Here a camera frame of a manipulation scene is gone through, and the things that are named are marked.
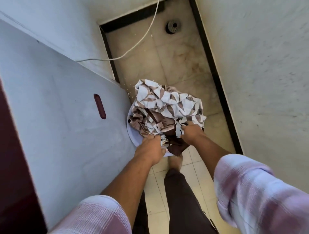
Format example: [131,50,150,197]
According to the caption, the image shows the person's left hand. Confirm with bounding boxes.
[134,135,168,167]

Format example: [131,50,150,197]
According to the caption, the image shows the person's right hand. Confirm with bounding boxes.
[179,121,207,145]

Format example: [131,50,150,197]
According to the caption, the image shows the pale plastic wash tub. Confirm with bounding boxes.
[126,108,170,158]

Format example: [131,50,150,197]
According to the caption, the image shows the brown white patterned cloth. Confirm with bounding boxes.
[129,79,207,157]

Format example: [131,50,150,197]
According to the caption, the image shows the person's right forearm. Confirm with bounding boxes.
[192,135,233,180]

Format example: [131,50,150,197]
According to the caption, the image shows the person's left forearm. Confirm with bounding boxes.
[100,153,159,227]

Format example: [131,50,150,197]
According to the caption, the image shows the person's bare foot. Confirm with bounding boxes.
[167,154,184,172]

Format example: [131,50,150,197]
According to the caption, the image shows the dark trousers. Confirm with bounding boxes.
[131,169,219,234]

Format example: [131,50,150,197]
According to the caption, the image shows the pink checked shirt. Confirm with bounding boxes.
[48,154,309,234]

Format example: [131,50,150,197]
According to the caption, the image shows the round metal floor drain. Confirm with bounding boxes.
[165,20,181,35]

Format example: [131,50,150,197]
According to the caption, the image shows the grey door panel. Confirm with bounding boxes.
[0,19,138,228]

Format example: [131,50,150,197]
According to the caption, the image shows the dark red wooden panel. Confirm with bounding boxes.
[0,77,48,234]

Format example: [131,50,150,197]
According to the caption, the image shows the white cable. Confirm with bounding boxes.
[77,0,160,63]

